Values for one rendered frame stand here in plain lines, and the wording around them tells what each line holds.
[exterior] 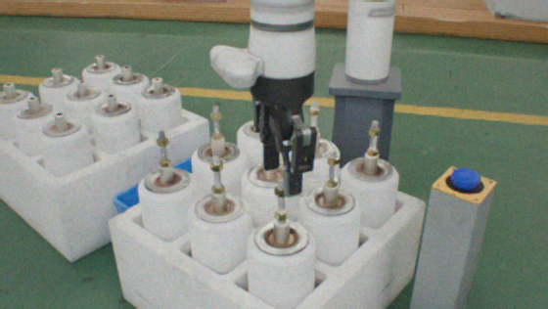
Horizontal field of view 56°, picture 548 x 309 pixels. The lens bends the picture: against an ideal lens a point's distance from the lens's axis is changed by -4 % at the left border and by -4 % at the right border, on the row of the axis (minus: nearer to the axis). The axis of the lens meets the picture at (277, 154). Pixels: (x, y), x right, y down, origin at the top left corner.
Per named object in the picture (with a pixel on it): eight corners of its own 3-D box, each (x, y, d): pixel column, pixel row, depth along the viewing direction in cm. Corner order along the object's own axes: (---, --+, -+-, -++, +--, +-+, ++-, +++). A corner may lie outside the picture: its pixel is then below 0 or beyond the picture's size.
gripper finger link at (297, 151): (292, 127, 59) (286, 167, 62) (298, 138, 57) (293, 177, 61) (314, 123, 59) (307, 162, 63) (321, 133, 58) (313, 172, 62)
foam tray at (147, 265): (259, 205, 124) (258, 136, 115) (413, 278, 103) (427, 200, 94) (122, 298, 98) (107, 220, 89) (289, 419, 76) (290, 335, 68)
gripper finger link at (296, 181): (287, 155, 63) (287, 191, 66) (297, 167, 61) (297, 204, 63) (298, 153, 64) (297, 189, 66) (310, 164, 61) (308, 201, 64)
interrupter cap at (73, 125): (69, 117, 108) (69, 114, 108) (89, 128, 103) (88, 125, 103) (35, 130, 103) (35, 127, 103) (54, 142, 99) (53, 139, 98)
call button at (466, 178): (456, 176, 77) (458, 163, 76) (482, 185, 74) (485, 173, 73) (444, 188, 74) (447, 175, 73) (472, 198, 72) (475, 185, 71)
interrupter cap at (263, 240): (266, 219, 78) (266, 215, 78) (316, 231, 76) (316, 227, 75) (245, 249, 72) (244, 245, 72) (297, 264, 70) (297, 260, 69)
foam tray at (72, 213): (122, 136, 154) (114, 78, 145) (213, 186, 131) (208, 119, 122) (-8, 192, 129) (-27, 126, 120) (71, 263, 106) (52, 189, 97)
